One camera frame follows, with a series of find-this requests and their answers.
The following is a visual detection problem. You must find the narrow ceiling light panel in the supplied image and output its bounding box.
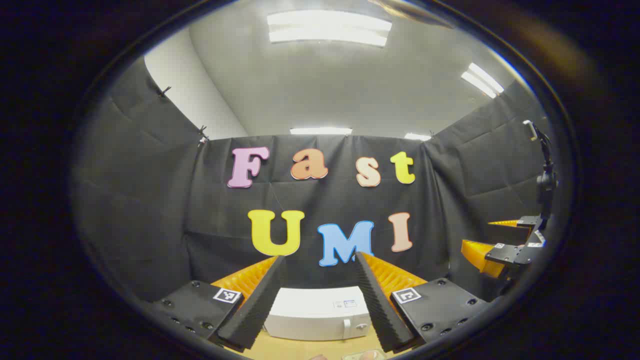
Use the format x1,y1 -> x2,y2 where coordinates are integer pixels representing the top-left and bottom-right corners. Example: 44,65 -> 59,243
289,126 -> 354,136

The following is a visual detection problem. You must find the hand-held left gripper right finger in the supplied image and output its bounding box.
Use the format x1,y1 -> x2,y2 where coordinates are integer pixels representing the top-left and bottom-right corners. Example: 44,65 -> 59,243
354,251 -> 497,354

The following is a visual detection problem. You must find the double ceiling light panel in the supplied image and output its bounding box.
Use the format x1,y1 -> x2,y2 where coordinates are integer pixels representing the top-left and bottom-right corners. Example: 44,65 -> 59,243
460,62 -> 505,99

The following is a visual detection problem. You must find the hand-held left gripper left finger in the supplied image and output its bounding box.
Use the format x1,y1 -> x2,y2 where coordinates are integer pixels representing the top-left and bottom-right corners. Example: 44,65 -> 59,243
144,255 -> 287,352

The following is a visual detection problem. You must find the large ceiling light panel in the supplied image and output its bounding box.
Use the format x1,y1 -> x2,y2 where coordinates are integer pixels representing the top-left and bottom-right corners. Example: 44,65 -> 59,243
266,10 -> 394,48

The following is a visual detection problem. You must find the white microwave oven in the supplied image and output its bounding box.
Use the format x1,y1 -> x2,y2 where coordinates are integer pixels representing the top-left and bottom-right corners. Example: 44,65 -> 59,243
263,286 -> 373,342

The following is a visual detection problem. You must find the cream food tray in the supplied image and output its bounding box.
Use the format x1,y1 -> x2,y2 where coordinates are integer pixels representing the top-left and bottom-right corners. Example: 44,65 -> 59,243
342,348 -> 389,360

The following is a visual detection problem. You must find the black backdrop cloth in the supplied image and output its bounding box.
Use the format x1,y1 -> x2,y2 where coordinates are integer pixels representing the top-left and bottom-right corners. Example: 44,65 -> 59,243
72,55 -> 561,303

